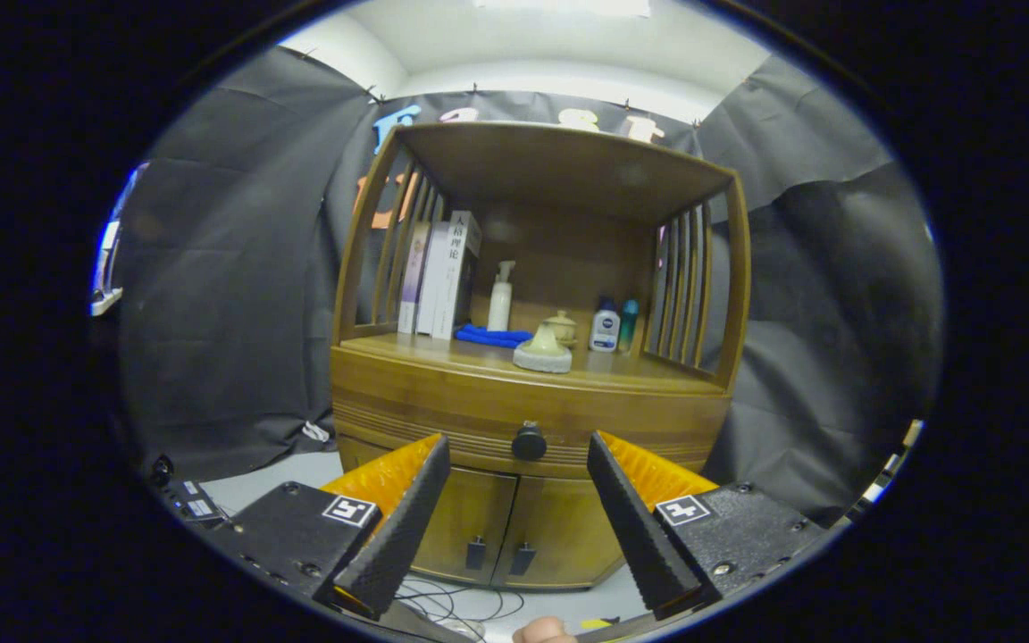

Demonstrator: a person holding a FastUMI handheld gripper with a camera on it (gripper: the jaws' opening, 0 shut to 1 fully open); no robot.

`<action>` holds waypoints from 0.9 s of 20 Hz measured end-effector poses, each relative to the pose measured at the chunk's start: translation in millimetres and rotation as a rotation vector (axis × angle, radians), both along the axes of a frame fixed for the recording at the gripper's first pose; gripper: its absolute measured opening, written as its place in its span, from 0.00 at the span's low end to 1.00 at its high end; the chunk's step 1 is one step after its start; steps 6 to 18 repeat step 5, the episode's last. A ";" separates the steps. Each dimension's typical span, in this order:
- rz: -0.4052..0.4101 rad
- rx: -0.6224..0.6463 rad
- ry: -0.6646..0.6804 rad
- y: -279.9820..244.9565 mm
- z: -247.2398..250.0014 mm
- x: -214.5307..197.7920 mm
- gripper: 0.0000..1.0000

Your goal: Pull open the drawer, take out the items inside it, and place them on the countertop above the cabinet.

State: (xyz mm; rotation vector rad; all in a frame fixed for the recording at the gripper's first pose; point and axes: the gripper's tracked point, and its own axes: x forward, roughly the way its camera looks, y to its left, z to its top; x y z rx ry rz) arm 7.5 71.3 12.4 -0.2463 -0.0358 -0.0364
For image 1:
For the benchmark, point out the thin pale purple book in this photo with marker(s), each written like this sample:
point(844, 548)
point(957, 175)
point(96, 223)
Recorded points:
point(414, 277)

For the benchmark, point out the wooden drawer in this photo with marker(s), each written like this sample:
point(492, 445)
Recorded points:
point(639, 420)

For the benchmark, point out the blue folded cloth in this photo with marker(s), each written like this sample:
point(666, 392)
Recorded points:
point(489, 336)

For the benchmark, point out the wooden countertop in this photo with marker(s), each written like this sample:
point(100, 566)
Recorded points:
point(631, 372)

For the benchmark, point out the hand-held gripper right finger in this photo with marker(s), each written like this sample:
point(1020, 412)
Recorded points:
point(635, 527)

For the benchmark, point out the beige lidded tea cup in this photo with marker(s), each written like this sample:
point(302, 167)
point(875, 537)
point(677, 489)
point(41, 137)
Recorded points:
point(561, 326)

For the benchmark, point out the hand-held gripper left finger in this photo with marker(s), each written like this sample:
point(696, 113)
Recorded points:
point(403, 527)

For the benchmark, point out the white blue lotion bottle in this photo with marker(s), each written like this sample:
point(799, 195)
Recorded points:
point(605, 329)

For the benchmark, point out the thick white portrait book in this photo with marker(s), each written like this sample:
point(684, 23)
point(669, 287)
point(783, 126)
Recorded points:
point(456, 268)

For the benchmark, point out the teal slim bottle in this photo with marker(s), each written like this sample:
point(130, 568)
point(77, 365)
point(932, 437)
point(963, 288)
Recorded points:
point(628, 323)

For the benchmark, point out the white pump bottle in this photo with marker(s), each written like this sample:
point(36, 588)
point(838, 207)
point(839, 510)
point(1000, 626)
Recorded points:
point(500, 299)

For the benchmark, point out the wooden cabinet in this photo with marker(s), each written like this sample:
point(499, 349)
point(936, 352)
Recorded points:
point(559, 161)

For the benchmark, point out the ceiling light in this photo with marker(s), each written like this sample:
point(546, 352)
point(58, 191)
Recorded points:
point(559, 7)

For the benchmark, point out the black round drawer knob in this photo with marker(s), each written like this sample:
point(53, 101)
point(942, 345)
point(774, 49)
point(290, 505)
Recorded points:
point(529, 442)

